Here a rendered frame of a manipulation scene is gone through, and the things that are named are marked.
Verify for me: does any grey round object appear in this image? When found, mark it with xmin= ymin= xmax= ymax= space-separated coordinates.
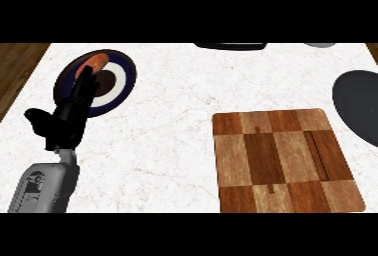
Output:
xmin=302 ymin=42 xmax=337 ymax=49

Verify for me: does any dark grey pan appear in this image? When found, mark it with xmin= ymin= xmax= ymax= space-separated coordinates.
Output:
xmin=330 ymin=69 xmax=378 ymax=148

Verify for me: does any checkered wooden cutting board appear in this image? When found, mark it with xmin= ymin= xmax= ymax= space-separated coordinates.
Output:
xmin=210 ymin=108 xmax=367 ymax=214

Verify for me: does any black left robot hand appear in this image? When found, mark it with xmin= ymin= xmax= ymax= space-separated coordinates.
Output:
xmin=23 ymin=65 xmax=101 ymax=152

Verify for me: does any black flat object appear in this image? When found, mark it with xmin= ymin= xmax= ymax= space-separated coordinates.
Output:
xmin=191 ymin=42 xmax=268 ymax=52

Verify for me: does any dark blue and white plate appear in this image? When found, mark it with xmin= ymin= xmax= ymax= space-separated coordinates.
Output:
xmin=51 ymin=49 xmax=138 ymax=119

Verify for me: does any orange vegetable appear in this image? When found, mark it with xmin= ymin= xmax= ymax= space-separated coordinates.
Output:
xmin=73 ymin=53 xmax=110 ymax=80

